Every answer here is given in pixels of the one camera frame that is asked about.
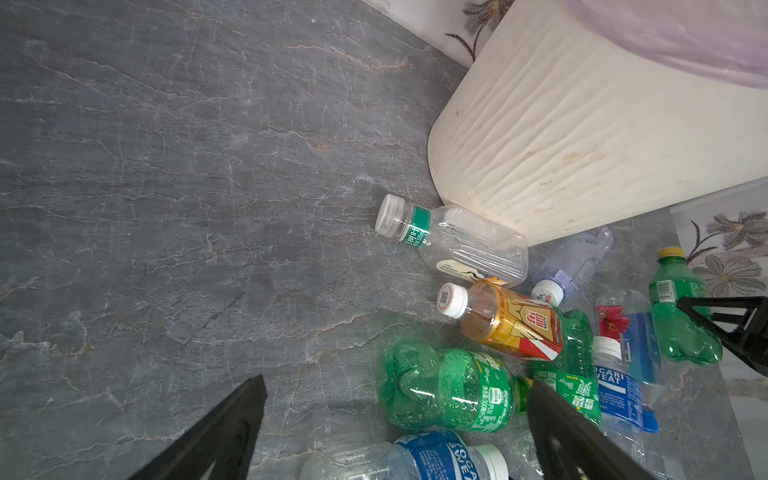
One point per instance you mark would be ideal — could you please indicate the green soda bottle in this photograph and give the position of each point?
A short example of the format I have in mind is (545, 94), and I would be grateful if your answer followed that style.
(679, 337)

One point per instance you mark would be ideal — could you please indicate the cream ribbed waste bin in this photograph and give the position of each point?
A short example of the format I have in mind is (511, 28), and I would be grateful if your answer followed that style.
(555, 130)

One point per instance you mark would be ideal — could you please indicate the clear bottle dark blue label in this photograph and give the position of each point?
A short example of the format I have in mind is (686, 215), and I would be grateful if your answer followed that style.
(624, 418)

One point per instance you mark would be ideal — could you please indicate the yellow red tea bottle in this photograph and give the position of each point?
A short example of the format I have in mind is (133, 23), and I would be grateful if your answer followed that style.
(503, 320)

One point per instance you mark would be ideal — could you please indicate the green bottle yellow cap centre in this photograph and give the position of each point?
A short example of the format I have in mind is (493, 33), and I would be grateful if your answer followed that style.
(572, 373)

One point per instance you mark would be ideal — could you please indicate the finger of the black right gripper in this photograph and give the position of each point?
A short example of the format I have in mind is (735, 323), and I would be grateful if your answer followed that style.
(740, 323)

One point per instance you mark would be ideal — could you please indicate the clear bluish bottle near bin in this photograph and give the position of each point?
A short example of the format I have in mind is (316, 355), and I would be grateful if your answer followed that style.
(571, 267)

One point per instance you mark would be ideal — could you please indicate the clear bottle green neck band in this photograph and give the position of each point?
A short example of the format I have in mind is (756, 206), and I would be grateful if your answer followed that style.
(456, 241)

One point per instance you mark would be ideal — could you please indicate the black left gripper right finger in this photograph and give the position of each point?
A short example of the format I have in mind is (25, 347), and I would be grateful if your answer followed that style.
(568, 446)

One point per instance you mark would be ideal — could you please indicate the green bottle sideways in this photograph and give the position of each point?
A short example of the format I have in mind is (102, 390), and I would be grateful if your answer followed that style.
(457, 389)

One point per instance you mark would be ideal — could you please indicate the pink plastic bin liner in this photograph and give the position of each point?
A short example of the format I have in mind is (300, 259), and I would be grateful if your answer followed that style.
(720, 40)

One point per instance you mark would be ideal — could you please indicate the small clear bottle red label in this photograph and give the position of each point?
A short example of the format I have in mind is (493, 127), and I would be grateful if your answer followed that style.
(625, 315)

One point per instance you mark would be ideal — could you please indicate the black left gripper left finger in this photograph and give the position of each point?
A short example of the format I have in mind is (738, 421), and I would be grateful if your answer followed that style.
(220, 445)

